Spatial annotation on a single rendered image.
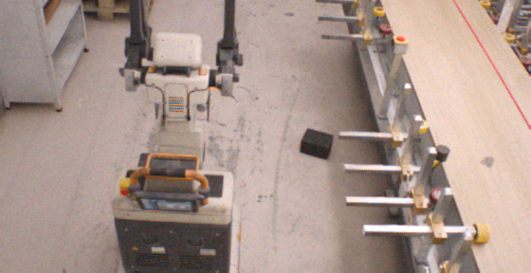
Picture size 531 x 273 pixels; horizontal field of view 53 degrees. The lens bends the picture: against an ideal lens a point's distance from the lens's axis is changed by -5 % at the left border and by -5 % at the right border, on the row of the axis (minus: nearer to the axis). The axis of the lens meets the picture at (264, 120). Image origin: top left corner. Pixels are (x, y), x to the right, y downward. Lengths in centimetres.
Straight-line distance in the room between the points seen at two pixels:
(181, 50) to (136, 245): 94
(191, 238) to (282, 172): 133
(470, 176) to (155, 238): 149
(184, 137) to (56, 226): 121
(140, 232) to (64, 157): 150
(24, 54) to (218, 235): 222
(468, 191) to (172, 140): 141
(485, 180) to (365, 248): 102
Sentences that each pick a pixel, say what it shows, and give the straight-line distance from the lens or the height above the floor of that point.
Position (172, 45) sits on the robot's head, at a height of 136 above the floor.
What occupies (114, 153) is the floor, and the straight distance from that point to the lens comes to 397.
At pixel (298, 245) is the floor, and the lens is 338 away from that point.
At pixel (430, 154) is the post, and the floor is 112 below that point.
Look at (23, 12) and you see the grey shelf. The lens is 402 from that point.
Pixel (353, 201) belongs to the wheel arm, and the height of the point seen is 86.
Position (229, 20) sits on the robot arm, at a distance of 253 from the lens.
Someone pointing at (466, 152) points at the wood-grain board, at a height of 90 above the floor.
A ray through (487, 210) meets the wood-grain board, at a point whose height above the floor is 90.
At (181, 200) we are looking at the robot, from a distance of 231.
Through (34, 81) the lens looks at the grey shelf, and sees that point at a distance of 431.
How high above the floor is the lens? 262
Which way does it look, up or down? 39 degrees down
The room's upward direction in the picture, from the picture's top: 4 degrees clockwise
